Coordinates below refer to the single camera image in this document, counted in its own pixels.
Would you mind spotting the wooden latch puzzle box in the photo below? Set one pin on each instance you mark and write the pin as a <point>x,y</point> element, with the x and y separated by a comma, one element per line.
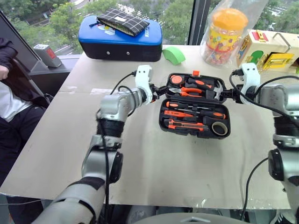
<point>273,53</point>

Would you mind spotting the dark tape roll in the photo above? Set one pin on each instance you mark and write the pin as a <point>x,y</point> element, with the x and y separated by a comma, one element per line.
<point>215,129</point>

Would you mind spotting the bystander bare hand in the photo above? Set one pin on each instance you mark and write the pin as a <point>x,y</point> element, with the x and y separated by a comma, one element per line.
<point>3,72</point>

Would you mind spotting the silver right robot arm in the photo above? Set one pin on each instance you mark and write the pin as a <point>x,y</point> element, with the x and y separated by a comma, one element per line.
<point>283,130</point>

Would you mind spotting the candy jar with orange lid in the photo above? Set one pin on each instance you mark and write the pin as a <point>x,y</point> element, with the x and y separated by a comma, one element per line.
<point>224,35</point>

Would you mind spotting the black slanted frame beam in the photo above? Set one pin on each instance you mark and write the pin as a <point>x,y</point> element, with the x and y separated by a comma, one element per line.
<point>23,46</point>

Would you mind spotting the orange test pen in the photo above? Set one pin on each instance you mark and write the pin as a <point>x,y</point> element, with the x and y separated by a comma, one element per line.
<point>177,114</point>

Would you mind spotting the orange black tape measure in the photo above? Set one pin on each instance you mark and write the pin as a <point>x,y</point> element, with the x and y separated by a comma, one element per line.
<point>176,79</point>

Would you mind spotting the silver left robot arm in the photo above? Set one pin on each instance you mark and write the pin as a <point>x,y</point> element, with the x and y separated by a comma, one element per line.
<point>112,107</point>

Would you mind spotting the orange-lid candy jar in bag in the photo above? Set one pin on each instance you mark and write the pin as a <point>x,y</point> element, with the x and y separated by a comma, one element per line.
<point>257,9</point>

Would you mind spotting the black checked zipper pouch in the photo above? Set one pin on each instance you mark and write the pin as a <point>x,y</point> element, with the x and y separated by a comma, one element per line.
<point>126,21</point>

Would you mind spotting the grey box with red button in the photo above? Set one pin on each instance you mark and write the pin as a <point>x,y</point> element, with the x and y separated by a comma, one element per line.
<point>47,56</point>

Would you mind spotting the seated person in dark clothes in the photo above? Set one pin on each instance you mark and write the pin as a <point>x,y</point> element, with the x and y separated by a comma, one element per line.
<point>14,121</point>

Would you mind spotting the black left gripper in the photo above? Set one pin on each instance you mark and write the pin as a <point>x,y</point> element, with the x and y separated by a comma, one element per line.
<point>154,92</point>

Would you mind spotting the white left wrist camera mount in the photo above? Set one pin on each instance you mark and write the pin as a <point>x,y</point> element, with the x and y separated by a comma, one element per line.
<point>143,77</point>

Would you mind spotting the dark window post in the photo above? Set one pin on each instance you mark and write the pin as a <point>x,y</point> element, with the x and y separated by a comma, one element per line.
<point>199,21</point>

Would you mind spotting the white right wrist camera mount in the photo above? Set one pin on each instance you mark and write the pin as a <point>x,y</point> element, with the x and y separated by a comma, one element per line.
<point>251,74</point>

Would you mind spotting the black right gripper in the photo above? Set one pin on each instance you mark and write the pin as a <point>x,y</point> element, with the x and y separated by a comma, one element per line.
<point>237,95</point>

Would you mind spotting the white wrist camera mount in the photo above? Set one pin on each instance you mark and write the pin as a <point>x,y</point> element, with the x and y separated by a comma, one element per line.
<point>251,74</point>
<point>143,77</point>

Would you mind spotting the blue and black hard case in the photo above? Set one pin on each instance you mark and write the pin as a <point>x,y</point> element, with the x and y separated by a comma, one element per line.
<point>121,47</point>

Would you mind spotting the green tape roll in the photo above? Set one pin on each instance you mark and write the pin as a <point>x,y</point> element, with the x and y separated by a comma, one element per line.
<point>175,56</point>

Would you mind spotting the black tool case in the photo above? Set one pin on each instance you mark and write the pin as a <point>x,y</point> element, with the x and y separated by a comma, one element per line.
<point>187,134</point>

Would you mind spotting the orange black utility knife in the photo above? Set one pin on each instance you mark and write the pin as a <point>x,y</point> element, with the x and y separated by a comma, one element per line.
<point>184,125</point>

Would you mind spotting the white and black sneaker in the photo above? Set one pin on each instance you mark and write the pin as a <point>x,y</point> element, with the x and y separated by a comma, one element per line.
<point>285,217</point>

